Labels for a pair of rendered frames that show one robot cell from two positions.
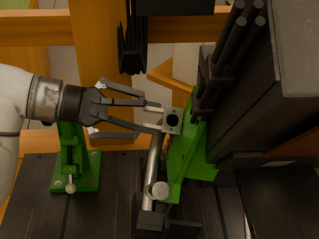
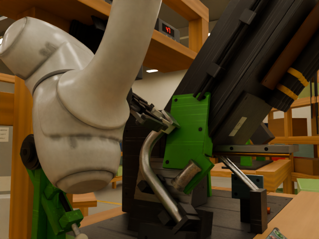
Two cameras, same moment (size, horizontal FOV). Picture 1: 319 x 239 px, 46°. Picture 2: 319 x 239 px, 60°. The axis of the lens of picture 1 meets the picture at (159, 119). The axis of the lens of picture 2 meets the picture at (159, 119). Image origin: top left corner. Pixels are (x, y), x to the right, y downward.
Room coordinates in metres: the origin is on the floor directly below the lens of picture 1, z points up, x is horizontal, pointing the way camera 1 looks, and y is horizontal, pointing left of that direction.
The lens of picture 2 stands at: (0.18, 0.58, 1.14)
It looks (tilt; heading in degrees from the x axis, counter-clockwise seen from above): 4 degrees up; 308
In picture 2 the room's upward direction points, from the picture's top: straight up
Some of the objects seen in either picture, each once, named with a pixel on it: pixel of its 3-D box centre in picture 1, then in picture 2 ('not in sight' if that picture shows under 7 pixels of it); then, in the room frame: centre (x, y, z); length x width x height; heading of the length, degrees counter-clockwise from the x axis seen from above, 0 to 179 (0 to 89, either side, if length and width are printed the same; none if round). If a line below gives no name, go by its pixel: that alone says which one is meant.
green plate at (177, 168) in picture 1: (199, 142); (192, 130); (0.58, -0.08, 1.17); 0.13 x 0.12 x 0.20; 93
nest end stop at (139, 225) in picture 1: (147, 226); (186, 225); (0.53, 0.03, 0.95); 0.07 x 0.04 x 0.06; 93
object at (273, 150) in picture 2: (273, 171); (226, 149); (0.55, -0.24, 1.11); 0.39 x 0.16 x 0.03; 3
